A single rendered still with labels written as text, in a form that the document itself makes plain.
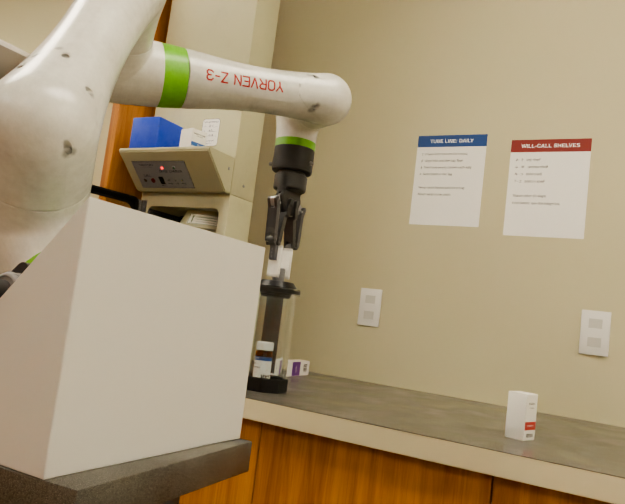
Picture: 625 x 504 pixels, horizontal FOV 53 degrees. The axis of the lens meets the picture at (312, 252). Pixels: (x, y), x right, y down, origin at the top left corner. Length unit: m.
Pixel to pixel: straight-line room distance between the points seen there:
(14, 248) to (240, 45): 1.16
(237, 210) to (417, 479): 0.91
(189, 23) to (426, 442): 1.40
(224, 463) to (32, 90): 0.49
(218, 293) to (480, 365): 1.15
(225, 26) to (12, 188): 1.22
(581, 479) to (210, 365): 0.58
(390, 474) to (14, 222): 0.74
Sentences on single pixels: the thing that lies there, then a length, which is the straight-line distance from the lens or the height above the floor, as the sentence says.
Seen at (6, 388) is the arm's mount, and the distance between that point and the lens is 0.68.
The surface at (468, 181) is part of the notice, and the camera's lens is 1.90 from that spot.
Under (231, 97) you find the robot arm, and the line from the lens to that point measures 1.24.
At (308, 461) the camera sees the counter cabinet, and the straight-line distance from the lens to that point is 1.24.
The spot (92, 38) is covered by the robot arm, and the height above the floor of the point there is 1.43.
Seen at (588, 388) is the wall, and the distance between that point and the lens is 1.79.
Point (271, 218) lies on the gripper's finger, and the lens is 1.37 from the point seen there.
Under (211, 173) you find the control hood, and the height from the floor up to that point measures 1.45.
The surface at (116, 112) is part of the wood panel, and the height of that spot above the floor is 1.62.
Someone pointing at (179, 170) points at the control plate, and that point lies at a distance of 1.75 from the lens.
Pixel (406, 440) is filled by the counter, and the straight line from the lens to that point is 1.13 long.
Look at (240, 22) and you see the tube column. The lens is 1.89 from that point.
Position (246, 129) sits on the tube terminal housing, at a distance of 1.79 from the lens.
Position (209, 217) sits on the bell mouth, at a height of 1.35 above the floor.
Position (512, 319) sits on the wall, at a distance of 1.81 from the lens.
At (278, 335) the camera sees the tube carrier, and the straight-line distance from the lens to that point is 1.36.
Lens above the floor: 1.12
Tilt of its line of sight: 6 degrees up
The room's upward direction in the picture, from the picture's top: 7 degrees clockwise
